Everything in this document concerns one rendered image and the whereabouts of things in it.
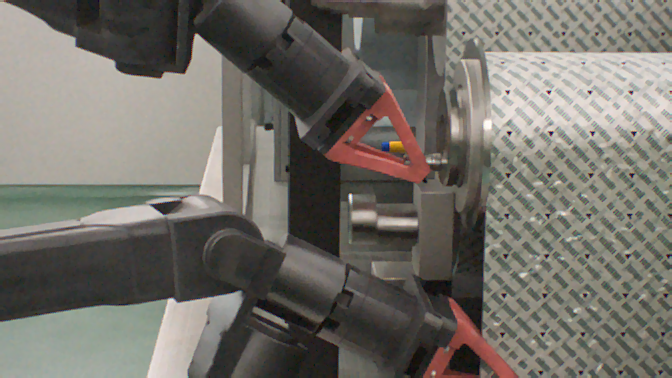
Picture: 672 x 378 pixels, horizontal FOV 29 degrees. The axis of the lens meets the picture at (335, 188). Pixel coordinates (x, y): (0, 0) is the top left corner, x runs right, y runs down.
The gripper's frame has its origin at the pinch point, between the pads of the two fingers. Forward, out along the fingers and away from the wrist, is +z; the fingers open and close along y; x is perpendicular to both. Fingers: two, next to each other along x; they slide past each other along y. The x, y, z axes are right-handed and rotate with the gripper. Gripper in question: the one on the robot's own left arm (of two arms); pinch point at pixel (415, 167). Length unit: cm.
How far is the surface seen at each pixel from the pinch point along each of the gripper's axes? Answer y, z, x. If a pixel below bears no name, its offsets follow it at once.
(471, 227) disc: 3.7, 5.2, -0.3
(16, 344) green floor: -311, 31, -165
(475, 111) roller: 5.2, -1.0, 6.4
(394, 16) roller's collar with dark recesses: -22.3, -4.4, 6.9
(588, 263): 7.7, 12.1, 3.6
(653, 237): 7.8, 14.4, 8.0
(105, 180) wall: -544, 43, -165
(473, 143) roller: 6.0, 0.2, 4.6
